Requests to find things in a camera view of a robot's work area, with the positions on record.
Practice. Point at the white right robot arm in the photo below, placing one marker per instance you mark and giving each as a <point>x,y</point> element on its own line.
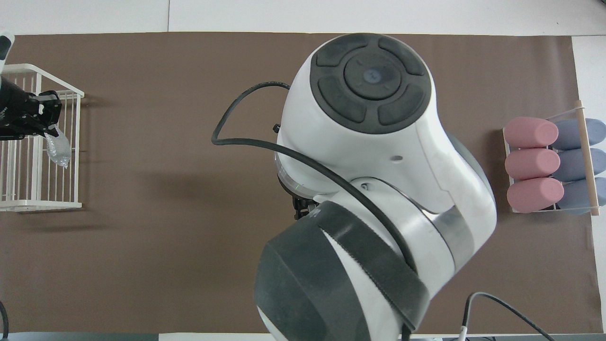
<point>374,76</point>

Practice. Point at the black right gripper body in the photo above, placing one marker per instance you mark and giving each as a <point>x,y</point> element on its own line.
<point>305,208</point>

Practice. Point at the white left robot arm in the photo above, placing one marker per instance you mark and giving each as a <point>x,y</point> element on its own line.
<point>12,109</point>

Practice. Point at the blue cup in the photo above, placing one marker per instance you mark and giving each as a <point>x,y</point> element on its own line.
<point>575,196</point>
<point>573,166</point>
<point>573,135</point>

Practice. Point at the pink cup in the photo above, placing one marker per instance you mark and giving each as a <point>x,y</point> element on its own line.
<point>532,164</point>
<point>535,195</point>
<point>530,132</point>

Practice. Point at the cup rack with wooden rod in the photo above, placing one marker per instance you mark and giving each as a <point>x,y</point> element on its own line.
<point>589,180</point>

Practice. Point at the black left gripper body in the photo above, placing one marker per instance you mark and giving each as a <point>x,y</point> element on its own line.
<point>45,106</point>

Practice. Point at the brown table mat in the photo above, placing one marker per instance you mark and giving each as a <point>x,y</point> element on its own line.
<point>142,237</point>

